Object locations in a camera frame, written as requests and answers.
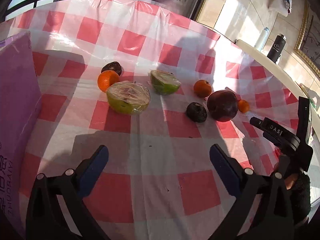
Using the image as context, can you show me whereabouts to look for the right hand in black glove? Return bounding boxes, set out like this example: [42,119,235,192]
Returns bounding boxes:
[285,172,311,229]

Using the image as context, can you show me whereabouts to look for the large dark red plum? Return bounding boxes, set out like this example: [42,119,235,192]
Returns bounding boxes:
[207,90,238,122]

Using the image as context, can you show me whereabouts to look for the orange tangerine in middle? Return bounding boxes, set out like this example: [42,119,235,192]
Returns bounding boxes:
[193,80,212,98]

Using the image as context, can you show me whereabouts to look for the red white checkered tablecloth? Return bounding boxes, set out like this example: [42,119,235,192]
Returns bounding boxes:
[1,0,298,239]

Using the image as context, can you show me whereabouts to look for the small orange tangerine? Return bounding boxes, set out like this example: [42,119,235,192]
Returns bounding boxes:
[238,99,250,113]

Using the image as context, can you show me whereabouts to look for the green apple half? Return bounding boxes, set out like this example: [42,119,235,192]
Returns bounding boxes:
[106,81,151,115]

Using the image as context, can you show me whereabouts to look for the purple cardboard box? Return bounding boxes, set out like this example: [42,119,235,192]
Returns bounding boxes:
[1,32,41,239]

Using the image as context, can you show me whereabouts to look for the dark wrinkled passionfruit front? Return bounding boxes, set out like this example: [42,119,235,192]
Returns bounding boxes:
[185,102,207,123]

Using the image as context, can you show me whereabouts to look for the orange tangerine near passionfruit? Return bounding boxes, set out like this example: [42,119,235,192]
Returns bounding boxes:
[97,70,119,92]

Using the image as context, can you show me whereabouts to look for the gold picture frame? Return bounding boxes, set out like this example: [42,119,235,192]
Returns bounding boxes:
[294,0,320,77]

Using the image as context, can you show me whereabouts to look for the white spray bottle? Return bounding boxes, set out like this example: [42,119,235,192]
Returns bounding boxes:
[254,27,270,51]

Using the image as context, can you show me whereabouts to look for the dark passionfruit at back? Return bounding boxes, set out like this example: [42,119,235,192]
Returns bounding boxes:
[101,61,122,76]

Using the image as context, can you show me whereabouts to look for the black water bottle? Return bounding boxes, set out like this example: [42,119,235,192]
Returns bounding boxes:
[267,34,286,63]

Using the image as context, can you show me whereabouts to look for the small green apple piece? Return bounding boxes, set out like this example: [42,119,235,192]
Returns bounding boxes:
[150,70,181,95]

